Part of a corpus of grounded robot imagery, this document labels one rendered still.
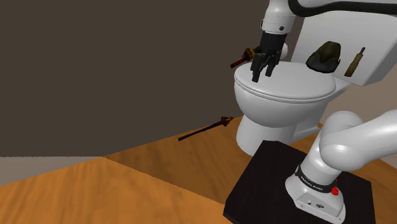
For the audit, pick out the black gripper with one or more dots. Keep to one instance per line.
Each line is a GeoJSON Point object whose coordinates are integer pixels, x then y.
{"type": "Point", "coordinates": [270, 43]}

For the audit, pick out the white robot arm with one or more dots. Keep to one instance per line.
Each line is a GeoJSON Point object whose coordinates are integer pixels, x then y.
{"type": "Point", "coordinates": [341, 145]}

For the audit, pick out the red and gold plunger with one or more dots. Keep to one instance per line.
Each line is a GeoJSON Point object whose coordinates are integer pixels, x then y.
{"type": "Point", "coordinates": [245, 57]}

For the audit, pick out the white toilet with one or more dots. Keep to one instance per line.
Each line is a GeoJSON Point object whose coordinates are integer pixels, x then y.
{"type": "Point", "coordinates": [288, 93]}

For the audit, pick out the olive stick with red tip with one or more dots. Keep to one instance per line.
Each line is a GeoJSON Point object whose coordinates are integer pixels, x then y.
{"type": "Point", "coordinates": [354, 63]}

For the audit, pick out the dark robot stand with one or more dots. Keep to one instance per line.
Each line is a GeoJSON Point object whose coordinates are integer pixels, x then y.
{"type": "Point", "coordinates": [266, 186]}

